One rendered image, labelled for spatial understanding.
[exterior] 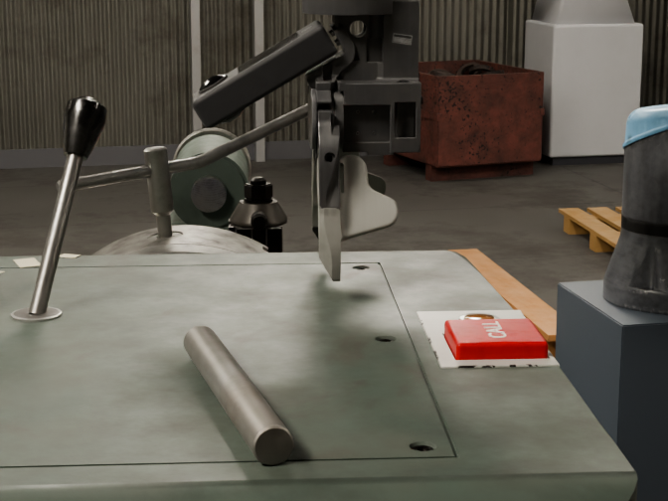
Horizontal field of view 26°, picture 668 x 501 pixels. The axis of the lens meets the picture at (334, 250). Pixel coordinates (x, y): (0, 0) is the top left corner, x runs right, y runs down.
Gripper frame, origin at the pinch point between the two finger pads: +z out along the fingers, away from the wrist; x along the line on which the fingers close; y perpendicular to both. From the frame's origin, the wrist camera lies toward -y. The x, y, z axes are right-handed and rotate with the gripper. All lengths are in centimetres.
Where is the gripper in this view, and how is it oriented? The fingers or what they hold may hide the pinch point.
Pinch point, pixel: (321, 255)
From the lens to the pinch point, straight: 112.6
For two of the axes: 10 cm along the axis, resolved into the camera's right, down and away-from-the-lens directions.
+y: 10.0, -0.1, 0.6
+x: -0.6, -2.2, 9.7
